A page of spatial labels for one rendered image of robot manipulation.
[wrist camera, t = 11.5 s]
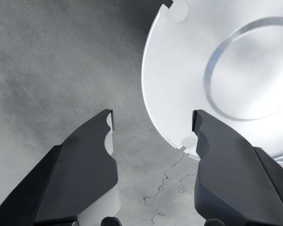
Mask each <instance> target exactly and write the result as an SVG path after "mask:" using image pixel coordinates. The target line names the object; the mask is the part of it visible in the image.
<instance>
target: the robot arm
mask: <svg viewBox="0 0 283 226"><path fill-rule="evenodd" d="M113 131H115V127H114V117H113V110H112V109H111V110H110V109H105V110H103V111H101V112H100V113H99V114H97V115H96V116H94V117H93V118H91V119H90V120H88V121H87V122H85V123H84V124H83V125H81V126H80V127H78V128H77V129H76V130H75V131H74V132H72V133H71V134H70V135H69V136H68V137H67V138H66V139H65V140H64V141H63V143H62V144H61V145H54V146H53V147H52V148H51V149H50V151H49V152H48V153H47V154H46V155H45V156H44V157H43V158H42V159H41V160H40V161H39V163H38V164H37V165H36V166H35V167H34V168H33V169H32V170H31V171H30V172H29V173H28V174H27V176H26V177H25V178H24V179H23V180H22V181H21V182H20V183H19V184H18V185H17V186H16V187H15V188H14V189H13V190H12V191H11V193H10V194H9V195H8V196H7V197H6V199H5V200H4V201H3V202H2V204H1V205H0V226H122V224H121V223H120V221H119V219H118V218H116V217H113V216H114V215H115V214H116V213H117V212H118V211H119V209H120V207H121V202H120V192H119V179H118V170H117V163H116V160H115V159H114V158H113V157H112V156H111V154H112V153H113V144H112V135H111V134H112V132H113ZM192 132H194V133H195V134H196V136H197V137H198V140H197V145H196V153H197V154H198V156H199V157H200V159H201V160H200V161H199V166H198V171H197V176H196V181H195V187H194V205H195V210H196V211H197V213H198V214H199V215H201V216H202V217H203V218H204V219H205V220H206V222H205V224H204V226H283V167H282V166H281V165H280V164H279V163H278V162H277V161H276V160H275V159H274V158H272V157H271V156H270V155H269V154H268V153H267V152H266V151H265V150H264V149H263V148H261V147H254V146H252V145H251V143H250V142H248V141H247V140H246V139H245V138H244V137H243V136H242V135H241V134H240V133H239V132H237V131H236V130H235V129H233V128H232V127H230V126H229V125H227V124H225V123H224V122H222V121H221V120H219V119H217V118H216V117H214V116H212V115H211V114H209V113H207V112H206V111H204V110H202V109H198V110H194V111H193V113H192Z"/></svg>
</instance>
